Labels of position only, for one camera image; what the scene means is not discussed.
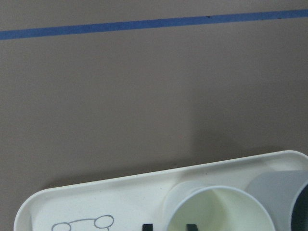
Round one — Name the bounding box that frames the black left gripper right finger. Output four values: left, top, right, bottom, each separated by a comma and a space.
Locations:
186, 224, 198, 231

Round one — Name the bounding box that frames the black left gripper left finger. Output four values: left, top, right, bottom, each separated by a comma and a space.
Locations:
142, 223, 153, 231

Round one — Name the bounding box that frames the pale cream plastic cup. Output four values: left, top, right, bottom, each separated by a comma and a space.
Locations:
159, 180, 275, 231

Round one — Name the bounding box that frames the grey plastic cup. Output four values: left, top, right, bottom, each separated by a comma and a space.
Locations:
246, 170, 308, 231

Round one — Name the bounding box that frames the cream tray with bunny print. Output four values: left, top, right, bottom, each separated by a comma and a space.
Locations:
13, 150, 308, 231

